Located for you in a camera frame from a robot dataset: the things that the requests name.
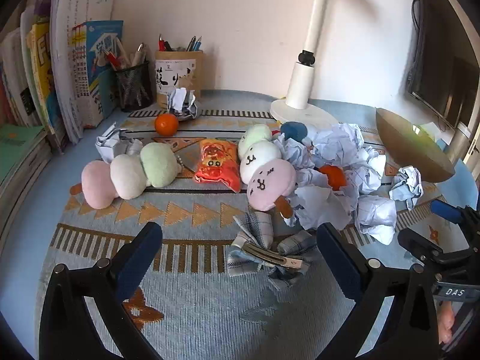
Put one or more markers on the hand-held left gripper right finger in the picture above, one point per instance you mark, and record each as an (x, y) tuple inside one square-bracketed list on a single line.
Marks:
[(337, 266)]

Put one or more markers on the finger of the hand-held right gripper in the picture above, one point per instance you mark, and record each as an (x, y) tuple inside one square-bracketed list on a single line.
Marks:
[(446, 210), (416, 242)]

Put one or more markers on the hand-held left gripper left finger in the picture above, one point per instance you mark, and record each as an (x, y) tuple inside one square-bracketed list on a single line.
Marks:
[(138, 262)]

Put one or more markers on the wooden bowl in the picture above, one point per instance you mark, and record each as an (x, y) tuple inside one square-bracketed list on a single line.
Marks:
[(408, 150)]

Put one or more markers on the orange mandarin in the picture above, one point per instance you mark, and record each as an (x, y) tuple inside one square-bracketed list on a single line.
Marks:
[(167, 124), (333, 177)]

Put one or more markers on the person's right hand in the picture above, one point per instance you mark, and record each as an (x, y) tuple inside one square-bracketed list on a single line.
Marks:
[(446, 324)]

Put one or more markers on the plaid bow hair clip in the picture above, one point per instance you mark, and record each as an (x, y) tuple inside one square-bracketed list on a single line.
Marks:
[(258, 247)]

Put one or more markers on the green packet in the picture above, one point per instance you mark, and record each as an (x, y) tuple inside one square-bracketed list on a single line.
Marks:
[(422, 130)]

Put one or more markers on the patterned woven mat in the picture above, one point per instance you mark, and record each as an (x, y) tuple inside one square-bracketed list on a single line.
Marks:
[(210, 307)]

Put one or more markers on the plain dango plush toy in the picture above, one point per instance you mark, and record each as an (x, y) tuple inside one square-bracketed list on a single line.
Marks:
[(127, 174)]

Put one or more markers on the dango plush toy with faces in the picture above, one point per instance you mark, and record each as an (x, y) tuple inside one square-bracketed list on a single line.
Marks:
[(262, 176)]

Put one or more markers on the crumpled paper ball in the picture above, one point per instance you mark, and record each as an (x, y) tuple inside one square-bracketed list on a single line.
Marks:
[(112, 144), (183, 103)]

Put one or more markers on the pile of crumpled paper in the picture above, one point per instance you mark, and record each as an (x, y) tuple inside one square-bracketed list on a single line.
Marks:
[(337, 142)]

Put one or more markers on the red snack packet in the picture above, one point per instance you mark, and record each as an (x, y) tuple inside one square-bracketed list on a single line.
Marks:
[(215, 165)]

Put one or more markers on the blue plush toy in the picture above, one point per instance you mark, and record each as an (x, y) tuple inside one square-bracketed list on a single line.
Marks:
[(294, 130)]

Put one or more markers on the black monitor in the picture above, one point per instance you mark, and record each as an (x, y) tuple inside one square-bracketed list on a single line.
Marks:
[(442, 63)]

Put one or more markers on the stack of green notebooks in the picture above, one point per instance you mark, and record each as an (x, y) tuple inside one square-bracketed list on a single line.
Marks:
[(18, 146)]

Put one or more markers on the black mesh pen holder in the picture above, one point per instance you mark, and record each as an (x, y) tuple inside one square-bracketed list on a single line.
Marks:
[(133, 88)]

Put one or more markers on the white desk lamp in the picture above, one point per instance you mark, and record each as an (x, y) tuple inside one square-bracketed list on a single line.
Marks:
[(300, 82)]

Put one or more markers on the beige cylinder pen holder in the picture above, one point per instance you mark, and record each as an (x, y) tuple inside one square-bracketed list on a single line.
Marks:
[(176, 78)]

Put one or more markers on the bunch of pens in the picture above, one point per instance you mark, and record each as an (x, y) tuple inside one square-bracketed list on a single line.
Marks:
[(193, 43), (138, 54)]

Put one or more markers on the row of upright books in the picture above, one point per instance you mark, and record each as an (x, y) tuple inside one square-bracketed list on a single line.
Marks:
[(41, 63)]

